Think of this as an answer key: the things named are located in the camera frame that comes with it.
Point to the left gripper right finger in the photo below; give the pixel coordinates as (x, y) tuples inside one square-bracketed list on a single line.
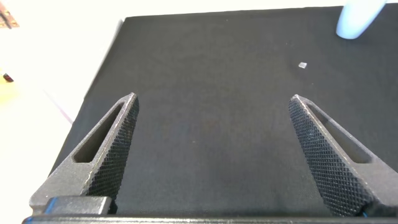
[(335, 174)]

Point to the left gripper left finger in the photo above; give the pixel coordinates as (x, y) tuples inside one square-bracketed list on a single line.
[(68, 177)]

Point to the light blue plastic cup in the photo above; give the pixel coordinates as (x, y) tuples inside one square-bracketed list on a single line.
[(357, 18)]

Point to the small grey scrap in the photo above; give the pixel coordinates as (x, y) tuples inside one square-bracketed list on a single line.
[(303, 65)]

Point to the small dark red object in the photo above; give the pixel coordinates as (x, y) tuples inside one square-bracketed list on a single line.
[(7, 77)]

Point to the black tablecloth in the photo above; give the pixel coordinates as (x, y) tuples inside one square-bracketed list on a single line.
[(217, 93)]

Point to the metal door hinge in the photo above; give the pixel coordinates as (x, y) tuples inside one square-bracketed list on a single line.
[(6, 17)]

